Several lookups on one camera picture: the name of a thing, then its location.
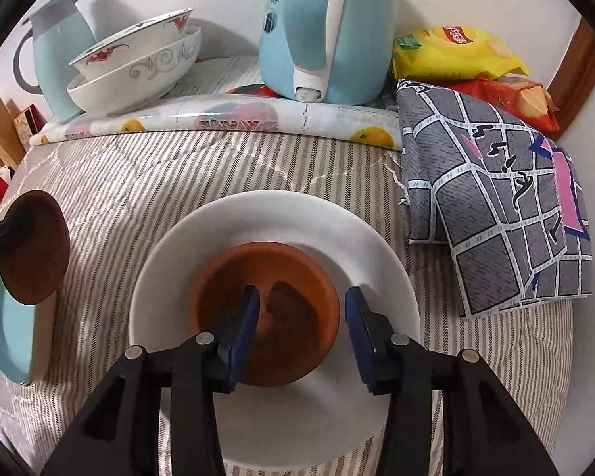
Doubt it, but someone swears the striped quilt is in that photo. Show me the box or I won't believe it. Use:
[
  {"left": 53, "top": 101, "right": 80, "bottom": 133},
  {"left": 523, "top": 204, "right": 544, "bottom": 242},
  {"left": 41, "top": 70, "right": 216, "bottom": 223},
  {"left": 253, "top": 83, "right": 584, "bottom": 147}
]
[{"left": 0, "top": 129, "right": 576, "bottom": 476}]

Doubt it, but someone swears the light blue plate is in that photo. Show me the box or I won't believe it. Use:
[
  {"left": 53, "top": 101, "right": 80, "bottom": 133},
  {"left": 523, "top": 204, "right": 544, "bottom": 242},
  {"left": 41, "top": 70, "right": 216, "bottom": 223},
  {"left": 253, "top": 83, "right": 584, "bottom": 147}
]
[{"left": 0, "top": 270, "right": 38, "bottom": 386}]

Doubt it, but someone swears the light blue thermos jug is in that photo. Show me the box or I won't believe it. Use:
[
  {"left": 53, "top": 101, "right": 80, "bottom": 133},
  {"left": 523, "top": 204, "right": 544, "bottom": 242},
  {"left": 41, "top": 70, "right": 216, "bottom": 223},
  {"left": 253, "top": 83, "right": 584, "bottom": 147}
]
[{"left": 12, "top": 0, "right": 97, "bottom": 122}]

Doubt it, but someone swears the red and blue print bowl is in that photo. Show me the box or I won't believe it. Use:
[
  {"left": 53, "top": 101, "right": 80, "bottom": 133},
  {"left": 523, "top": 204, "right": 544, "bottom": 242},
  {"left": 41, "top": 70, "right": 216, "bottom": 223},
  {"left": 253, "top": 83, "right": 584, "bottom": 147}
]
[{"left": 69, "top": 8, "right": 195, "bottom": 81}]

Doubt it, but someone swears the plain white bowl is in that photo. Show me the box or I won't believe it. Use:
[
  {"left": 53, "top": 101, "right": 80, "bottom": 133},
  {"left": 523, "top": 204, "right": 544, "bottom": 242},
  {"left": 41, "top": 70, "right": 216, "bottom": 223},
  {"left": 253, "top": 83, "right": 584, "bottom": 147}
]
[{"left": 128, "top": 190, "right": 421, "bottom": 472}]

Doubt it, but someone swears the patterned brown box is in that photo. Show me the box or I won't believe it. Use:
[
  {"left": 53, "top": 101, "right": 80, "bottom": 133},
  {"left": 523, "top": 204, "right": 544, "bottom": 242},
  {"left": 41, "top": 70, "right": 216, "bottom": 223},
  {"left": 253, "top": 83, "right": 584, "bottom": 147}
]
[{"left": 14, "top": 104, "right": 48, "bottom": 152}]

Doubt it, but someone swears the red chip bag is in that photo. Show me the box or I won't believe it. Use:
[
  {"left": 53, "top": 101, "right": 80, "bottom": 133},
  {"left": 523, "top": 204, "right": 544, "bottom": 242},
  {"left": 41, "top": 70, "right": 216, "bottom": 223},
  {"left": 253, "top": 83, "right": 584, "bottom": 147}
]
[{"left": 449, "top": 74, "right": 561, "bottom": 134}]

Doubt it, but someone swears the wooden door frame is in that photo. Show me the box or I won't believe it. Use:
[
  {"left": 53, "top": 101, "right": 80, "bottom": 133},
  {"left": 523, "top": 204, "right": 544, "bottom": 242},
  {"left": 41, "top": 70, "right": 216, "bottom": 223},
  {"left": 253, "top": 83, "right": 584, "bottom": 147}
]
[{"left": 545, "top": 16, "right": 595, "bottom": 134}]

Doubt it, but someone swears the fruit print oilcloth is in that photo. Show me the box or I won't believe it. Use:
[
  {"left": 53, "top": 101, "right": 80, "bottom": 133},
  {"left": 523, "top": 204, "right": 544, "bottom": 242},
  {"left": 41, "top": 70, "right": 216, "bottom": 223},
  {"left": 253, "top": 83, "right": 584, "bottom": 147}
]
[{"left": 30, "top": 57, "right": 402, "bottom": 150}]

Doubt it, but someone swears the small brown bowl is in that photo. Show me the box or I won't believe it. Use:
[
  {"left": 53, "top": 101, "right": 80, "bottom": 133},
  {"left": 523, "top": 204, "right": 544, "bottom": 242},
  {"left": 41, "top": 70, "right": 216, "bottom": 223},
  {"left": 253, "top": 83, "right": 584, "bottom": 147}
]
[
  {"left": 189, "top": 242, "right": 340, "bottom": 386},
  {"left": 2, "top": 189, "right": 71, "bottom": 305}
]

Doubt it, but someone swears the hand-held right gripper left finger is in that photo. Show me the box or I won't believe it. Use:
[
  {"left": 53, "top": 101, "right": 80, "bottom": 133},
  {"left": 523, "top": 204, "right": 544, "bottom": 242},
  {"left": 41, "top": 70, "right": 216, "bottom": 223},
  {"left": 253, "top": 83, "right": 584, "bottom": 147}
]
[{"left": 40, "top": 285, "right": 261, "bottom": 476}]

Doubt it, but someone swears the white bowl with grey print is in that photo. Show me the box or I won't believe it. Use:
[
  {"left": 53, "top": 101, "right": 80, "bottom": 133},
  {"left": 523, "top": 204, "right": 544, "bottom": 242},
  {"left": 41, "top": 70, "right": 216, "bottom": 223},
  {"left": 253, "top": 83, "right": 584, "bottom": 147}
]
[{"left": 67, "top": 26, "right": 202, "bottom": 112}]

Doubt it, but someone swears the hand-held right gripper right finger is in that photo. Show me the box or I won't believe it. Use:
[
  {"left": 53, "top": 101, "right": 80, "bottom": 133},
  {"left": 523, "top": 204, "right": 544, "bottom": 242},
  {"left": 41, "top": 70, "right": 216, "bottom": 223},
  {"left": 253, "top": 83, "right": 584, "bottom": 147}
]
[{"left": 344, "top": 285, "right": 561, "bottom": 476}]

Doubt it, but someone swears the light blue electric kettle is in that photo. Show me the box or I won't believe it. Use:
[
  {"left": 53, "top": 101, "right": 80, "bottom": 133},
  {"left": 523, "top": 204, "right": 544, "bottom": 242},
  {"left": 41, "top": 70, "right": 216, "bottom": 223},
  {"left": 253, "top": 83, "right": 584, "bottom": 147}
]
[{"left": 259, "top": 0, "right": 398, "bottom": 105}]

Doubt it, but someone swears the yellow chip bag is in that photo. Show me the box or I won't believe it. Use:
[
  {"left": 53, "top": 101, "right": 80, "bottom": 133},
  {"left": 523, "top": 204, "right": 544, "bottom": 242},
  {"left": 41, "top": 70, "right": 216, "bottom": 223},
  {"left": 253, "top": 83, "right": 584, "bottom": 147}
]
[{"left": 392, "top": 26, "right": 530, "bottom": 81}]

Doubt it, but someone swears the grey checked cloth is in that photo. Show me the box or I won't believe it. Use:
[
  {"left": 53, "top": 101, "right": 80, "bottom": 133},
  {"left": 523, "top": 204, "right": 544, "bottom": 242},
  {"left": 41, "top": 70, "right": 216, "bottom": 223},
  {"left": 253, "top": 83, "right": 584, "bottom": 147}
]
[{"left": 395, "top": 79, "right": 593, "bottom": 319}]

